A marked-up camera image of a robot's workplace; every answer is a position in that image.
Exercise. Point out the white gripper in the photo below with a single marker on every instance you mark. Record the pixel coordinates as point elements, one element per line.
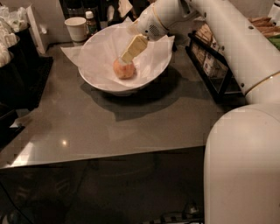
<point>149,23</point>

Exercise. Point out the orange-red apple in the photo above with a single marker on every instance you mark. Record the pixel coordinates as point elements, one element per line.
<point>122,70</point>

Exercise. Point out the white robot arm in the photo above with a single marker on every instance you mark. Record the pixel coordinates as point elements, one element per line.
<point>242,155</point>

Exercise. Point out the large white bowl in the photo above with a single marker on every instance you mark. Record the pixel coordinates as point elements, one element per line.
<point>128,87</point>

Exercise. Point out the white paper liner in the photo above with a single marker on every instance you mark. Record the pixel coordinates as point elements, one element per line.
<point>99,55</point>

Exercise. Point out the small brown glass bottle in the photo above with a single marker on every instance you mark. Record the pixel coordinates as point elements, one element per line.
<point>91,23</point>

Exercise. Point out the white paper cup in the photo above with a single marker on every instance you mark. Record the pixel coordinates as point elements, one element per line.
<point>77,28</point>

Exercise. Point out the sugar packets in rack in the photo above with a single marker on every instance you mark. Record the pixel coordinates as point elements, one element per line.
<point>213,68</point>

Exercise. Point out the black napkin organizer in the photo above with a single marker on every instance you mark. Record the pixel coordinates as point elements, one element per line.
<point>23,80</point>

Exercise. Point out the white napkins stack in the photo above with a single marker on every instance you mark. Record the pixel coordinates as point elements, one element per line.
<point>11,22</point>

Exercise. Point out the black wire condiment rack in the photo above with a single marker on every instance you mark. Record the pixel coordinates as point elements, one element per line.
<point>220,89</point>

